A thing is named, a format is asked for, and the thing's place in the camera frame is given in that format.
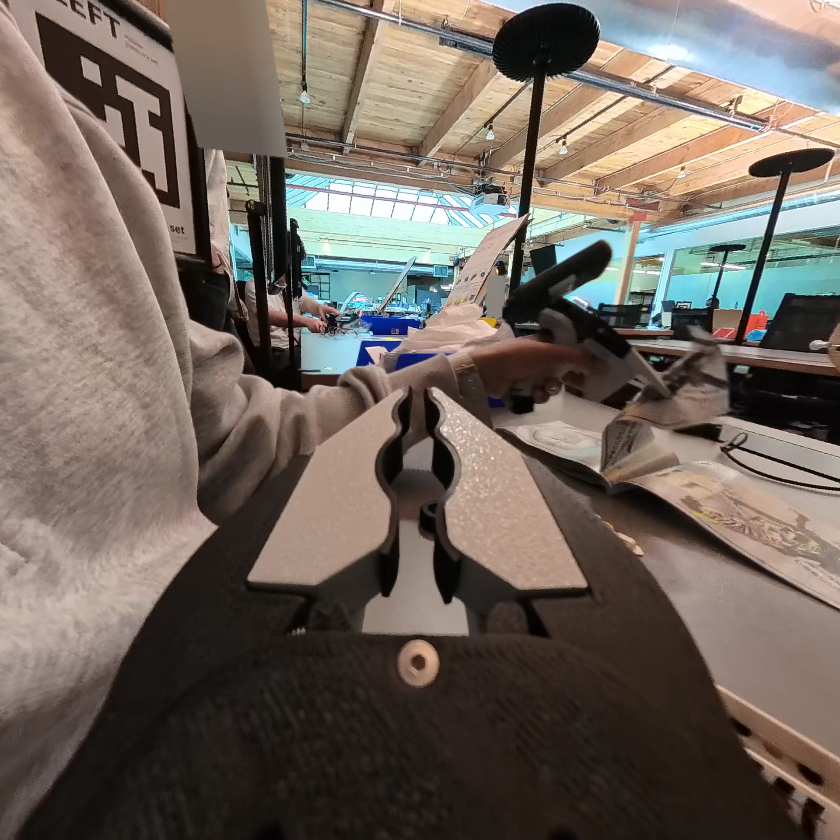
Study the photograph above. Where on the black monitor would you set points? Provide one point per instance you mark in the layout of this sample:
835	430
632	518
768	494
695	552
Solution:
543	259

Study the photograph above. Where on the tan curved object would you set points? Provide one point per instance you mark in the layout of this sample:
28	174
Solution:
833	358

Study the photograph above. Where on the lego instruction booklet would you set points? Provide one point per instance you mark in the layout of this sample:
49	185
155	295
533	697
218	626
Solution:
754	518

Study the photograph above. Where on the silver ceiling duct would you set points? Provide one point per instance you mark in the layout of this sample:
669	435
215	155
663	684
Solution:
722	33

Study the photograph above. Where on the wooden desk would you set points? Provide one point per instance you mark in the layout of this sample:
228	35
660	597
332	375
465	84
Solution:
774	358

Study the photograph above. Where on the black floor lamp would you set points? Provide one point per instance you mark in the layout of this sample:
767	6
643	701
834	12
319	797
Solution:
546	46
727	248
791	162

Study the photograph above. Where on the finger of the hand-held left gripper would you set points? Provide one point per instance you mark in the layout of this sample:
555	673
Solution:
623	380

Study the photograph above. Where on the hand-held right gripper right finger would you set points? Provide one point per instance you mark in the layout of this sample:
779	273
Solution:
505	525

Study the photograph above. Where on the white printed sign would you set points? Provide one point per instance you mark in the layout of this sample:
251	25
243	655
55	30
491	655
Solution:
489	262

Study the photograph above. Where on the blue plastic bin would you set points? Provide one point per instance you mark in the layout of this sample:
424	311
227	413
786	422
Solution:
394	325
420	359

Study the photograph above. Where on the white plastic bags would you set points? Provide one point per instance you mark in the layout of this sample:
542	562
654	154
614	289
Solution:
453	328

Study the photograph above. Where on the person's left hand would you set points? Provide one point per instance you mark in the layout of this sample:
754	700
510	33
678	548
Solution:
518	367

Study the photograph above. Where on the person's left forearm grey sleeve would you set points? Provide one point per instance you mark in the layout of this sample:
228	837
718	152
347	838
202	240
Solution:
275	426

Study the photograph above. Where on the ceiling projector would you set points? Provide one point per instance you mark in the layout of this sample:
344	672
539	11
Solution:
491	200

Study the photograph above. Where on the white printed marker card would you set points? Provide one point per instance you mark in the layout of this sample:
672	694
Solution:
144	85

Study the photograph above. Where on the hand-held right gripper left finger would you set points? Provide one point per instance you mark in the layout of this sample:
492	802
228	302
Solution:
328	518

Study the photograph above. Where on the pile of small lego pieces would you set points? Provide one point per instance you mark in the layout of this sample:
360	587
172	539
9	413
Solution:
627	541

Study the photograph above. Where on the black metal stand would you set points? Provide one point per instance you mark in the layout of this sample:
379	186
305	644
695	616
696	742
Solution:
277	210

